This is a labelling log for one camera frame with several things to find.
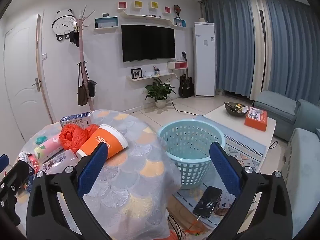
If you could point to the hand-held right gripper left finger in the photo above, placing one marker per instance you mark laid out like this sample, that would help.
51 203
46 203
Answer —
92 170

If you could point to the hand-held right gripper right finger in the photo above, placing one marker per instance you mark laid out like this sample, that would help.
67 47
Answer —
225 170

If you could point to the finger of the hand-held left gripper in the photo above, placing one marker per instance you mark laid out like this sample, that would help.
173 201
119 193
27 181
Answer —
17 175
3 162

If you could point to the red snack packet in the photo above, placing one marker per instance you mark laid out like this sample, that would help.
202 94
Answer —
31 160

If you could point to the orange paper cup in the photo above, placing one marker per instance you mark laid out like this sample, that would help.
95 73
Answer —
105 140

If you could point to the light blue plastic basket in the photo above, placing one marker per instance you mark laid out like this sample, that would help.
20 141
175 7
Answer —
190 172

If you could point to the blue milk carton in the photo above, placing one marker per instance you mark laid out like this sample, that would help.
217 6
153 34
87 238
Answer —
75 120

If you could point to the brown shoulder bag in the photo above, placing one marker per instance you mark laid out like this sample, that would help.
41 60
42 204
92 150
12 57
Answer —
82 95

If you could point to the patterned rug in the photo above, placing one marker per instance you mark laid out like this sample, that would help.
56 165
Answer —
240 155

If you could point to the white paper packet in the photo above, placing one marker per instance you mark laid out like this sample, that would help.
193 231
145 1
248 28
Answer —
227 200

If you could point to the clear plastic bottle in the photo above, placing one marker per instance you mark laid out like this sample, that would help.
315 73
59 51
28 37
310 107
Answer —
60 161

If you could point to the black smartphone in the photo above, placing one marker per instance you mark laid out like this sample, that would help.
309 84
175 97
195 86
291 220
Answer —
207 202

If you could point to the orange plastic bag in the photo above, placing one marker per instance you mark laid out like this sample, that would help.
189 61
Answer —
72 136

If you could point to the pink drink bottle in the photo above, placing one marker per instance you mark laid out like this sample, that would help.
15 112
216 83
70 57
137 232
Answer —
51 145

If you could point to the white coffee table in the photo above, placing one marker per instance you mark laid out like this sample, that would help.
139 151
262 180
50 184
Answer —
225 123

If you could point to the orange cardboard box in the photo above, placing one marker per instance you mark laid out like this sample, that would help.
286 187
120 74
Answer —
255 121

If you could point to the dark bowl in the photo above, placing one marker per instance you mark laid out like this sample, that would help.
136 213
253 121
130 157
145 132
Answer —
231 112

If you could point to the grey-blue sofa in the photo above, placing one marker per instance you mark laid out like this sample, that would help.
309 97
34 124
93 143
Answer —
275 107
302 180

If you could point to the black bag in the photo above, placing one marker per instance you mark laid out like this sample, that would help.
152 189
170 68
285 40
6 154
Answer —
92 88

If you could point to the white door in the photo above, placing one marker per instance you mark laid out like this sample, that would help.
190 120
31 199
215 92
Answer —
22 80

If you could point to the black acoustic guitar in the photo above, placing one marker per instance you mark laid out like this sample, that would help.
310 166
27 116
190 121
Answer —
186 87

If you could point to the potted green plant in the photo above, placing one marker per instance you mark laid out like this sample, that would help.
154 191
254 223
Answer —
160 91

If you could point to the white standing air conditioner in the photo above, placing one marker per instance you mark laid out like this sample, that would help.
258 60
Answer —
203 62

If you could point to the small pen holder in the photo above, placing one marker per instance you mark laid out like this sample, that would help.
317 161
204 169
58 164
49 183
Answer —
156 72

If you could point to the blue and beige curtain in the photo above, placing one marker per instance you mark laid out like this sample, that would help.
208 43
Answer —
235 50

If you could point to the pink wooden coat rack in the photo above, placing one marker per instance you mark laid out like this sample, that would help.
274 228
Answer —
81 50

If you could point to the decorative hand fan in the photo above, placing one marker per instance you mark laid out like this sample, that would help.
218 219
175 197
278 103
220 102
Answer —
177 8

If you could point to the butterfly picture frame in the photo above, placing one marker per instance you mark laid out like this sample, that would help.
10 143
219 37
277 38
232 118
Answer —
136 73

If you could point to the white low wall shelf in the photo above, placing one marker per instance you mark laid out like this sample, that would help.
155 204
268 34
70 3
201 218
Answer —
150 76

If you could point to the light switch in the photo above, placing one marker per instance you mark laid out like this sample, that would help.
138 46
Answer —
44 56

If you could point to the white and red wall box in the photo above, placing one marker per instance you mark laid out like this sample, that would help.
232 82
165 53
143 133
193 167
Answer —
178 65

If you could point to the wall-mounted television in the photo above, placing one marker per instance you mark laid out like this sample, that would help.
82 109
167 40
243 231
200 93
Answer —
147 42

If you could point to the blue-lined wall box shelf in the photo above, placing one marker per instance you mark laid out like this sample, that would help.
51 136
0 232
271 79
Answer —
106 28
179 23

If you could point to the panda wall clock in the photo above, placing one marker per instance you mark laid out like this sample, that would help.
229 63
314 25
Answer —
63 25

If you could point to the white curved wall shelf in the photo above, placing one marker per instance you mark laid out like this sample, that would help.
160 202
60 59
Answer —
150 18

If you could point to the red wall cube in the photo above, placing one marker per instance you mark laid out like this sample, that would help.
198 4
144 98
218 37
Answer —
122 5
167 9

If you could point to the yellow wall cube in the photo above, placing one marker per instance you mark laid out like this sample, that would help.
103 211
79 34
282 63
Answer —
138 4
154 5

